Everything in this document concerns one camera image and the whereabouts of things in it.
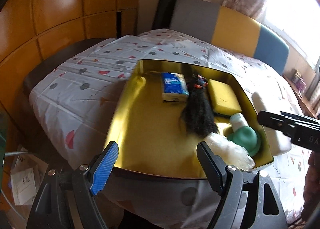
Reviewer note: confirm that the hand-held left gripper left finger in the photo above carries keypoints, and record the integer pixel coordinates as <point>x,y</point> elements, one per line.
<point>105,167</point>

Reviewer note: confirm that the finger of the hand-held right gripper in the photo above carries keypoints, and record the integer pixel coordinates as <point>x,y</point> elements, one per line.
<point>275,122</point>
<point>305,119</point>

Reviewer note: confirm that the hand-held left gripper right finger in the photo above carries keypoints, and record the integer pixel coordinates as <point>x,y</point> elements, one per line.
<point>211,166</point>

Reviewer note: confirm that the white fluffy bath puff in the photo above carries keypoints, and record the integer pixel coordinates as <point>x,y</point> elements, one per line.
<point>230,151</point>

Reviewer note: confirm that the green silicone bottle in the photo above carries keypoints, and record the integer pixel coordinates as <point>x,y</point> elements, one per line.
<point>243,139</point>

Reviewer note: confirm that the black hair piece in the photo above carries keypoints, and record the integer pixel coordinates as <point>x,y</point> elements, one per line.
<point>197,114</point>

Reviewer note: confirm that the gold metal tin box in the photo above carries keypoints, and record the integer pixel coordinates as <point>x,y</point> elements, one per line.
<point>155,139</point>

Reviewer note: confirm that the yellow sponge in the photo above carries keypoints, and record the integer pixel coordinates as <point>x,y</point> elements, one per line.
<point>222,96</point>

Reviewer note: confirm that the blue tissue pack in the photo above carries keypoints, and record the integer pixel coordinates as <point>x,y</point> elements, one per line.
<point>173,85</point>

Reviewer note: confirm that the person's right forearm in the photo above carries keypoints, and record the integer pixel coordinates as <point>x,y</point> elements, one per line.
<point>312,186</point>

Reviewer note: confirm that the wooden side desk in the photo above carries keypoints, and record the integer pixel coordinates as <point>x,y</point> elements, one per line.
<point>305,99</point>

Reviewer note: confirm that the purple boxes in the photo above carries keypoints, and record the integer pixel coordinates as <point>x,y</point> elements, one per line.
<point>300,80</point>

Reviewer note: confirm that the white papers on floor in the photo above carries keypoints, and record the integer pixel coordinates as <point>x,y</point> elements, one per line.
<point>27,179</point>

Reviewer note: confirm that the patterned bed sheet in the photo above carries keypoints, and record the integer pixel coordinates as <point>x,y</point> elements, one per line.
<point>87,89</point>

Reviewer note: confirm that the grey yellow blue headboard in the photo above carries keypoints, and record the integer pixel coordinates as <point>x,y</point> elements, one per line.
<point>225,24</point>

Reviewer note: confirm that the black rolled mat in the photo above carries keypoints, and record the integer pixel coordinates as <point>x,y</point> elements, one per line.
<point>165,6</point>

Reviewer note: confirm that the wooden wardrobe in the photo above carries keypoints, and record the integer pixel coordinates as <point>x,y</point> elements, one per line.
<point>62,6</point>

